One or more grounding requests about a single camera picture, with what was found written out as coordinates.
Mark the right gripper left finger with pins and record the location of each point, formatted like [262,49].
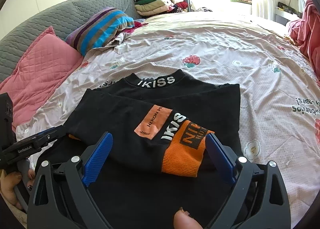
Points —
[60,196]

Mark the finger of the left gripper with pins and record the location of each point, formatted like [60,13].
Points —
[37,142]

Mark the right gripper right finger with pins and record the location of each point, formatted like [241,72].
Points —
[258,197]

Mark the black shirt with orange patches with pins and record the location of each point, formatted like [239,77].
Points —
[158,162]

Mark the stack of folded clothes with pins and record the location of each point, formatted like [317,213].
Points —
[148,8]

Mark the pile of loose clothes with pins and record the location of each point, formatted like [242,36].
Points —
[187,5]

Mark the person's left hand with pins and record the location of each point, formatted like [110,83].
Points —
[16,186]

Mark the person's right hand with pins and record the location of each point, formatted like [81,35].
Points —
[183,220]

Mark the pink quilted pillow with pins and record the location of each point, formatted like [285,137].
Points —
[46,64]

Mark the floral beige bed sheet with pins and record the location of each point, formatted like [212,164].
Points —
[279,111]

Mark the striped purple blue pillow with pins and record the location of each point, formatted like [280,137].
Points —
[99,30]

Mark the grey quilted headboard cover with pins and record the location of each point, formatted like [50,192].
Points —
[64,18]

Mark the pink crumpled blanket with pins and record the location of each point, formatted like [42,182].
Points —
[305,32]

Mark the white side desk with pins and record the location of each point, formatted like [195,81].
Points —
[284,14]

